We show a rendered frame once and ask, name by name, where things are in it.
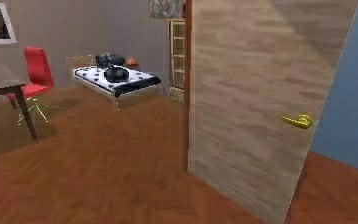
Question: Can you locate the light wooden shelf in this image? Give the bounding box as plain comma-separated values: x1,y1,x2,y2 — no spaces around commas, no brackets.
168,18,186,108

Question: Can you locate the white spotted bed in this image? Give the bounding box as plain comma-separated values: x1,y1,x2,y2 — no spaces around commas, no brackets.
65,54,163,112

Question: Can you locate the light wooden room door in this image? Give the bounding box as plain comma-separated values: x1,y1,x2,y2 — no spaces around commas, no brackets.
182,0,358,224

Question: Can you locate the grey framed picture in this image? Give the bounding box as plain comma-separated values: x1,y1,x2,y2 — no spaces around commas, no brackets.
149,0,182,20

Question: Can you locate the red chair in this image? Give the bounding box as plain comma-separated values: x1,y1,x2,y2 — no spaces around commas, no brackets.
5,46,56,126

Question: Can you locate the dark wooden table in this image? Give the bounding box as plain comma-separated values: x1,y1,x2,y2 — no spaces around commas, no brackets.
0,62,39,141

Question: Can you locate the yellow door handle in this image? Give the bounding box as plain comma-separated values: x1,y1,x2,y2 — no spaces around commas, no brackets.
280,113,313,130

